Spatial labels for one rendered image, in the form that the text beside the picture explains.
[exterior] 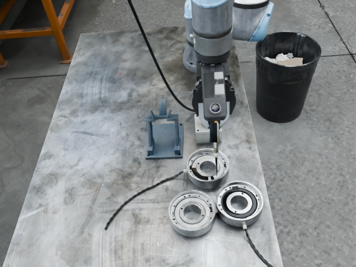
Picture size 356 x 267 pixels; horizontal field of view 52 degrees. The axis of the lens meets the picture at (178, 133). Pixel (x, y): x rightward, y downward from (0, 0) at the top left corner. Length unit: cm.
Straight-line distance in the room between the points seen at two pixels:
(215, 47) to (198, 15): 7
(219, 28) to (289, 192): 133
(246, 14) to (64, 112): 62
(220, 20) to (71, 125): 62
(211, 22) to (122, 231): 49
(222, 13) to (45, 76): 229
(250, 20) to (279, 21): 205
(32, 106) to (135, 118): 160
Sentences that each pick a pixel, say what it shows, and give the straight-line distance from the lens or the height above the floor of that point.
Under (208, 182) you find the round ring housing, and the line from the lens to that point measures 87.
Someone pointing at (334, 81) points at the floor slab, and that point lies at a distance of 259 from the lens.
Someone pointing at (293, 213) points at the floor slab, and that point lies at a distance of 184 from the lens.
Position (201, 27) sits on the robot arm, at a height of 120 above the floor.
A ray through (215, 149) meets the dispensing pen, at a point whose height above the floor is 89.
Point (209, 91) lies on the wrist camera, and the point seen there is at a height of 108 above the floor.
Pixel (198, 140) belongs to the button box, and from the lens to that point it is 99.
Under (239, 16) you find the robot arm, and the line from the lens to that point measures 112.
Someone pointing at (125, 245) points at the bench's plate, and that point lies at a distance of 85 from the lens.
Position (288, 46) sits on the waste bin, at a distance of 223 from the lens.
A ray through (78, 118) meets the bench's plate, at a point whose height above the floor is 80.
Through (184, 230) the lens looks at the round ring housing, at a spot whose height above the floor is 84.
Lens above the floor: 154
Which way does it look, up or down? 46 degrees down
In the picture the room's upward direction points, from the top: 7 degrees counter-clockwise
